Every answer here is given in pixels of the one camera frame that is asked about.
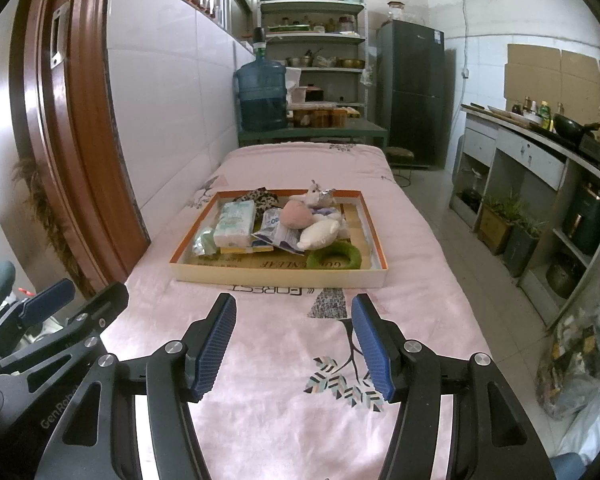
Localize white bunny plush with crown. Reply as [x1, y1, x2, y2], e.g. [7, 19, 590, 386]
[287, 180, 337, 211]

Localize metal cooking pot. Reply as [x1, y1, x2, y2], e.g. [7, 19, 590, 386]
[545, 255, 586, 298]

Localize round stool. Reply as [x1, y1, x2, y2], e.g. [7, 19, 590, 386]
[386, 146, 415, 186]

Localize dark green pot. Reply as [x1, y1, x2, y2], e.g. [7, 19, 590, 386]
[561, 182, 600, 256]

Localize brown wooden door frame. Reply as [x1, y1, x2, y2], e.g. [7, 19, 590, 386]
[7, 0, 153, 286]

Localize grey kitchen counter cabinet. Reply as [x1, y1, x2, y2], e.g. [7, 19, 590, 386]
[450, 102, 600, 331]

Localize pink makeup sponge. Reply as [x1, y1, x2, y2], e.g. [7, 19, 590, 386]
[281, 200, 313, 230]

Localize white metal shelf rack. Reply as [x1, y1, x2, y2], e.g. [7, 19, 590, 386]
[257, 0, 370, 111]

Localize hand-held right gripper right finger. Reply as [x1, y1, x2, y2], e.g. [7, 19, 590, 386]
[351, 292, 556, 480]

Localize row of amber jars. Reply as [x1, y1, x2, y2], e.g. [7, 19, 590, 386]
[290, 105, 351, 130]

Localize green fuzzy scrunchie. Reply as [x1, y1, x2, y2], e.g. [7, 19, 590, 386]
[306, 240, 363, 270]

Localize small black pot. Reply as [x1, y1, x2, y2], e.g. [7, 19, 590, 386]
[457, 187, 483, 213]

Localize yellow planter with plant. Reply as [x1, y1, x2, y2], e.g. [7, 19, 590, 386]
[477, 195, 523, 256]

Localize white plush toy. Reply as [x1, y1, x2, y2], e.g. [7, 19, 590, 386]
[296, 212, 343, 252]

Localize metal door strike plate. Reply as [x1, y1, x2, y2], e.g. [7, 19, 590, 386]
[49, 2, 71, 68]

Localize blue white wipes packet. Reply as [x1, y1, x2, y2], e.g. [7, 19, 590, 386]
[252, 208, 308, 253]

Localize dark grey refrigerator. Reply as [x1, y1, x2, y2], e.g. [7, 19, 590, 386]
[376, 20, 456, 168]

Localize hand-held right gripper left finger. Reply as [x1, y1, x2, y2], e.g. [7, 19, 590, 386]
[42, 292, 238, 480]

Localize black wok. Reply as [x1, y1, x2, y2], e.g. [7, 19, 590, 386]
[552, 112, 600, 143]

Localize dark green planter with plant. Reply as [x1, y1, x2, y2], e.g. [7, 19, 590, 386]
[502, 220, 543, 278]

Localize leopard print scrunchie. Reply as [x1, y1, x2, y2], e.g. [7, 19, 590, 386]
[232, 187, 281, 211]

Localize clear round container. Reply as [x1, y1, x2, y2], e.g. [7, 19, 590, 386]
[192, 230, 218, 258]

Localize blue water jug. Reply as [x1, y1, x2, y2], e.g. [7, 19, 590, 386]
[235, 27, 289, 133]

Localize yellow tissue packet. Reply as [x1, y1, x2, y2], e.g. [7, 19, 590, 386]
[217, 245, 276, 255]

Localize clear plastic bag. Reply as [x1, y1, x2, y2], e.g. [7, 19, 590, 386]
[537, 300, 600, 421]

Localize orange-rimmed cardboard box tray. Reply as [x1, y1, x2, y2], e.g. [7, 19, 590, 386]
[169, 189, 390, 288]

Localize green low table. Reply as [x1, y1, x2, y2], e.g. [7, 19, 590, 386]
[237, 119, 390, 148]

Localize large white teal tissue pack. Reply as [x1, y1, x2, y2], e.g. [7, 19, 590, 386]
[212, 200, 257, 248]

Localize pink printed bedsheet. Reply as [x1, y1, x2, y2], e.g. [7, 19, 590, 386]
[100, 142, 493, 480]

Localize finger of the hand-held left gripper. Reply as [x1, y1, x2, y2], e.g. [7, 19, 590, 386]
[0, 282, 130, 391]
[0, 279, 76, 356]

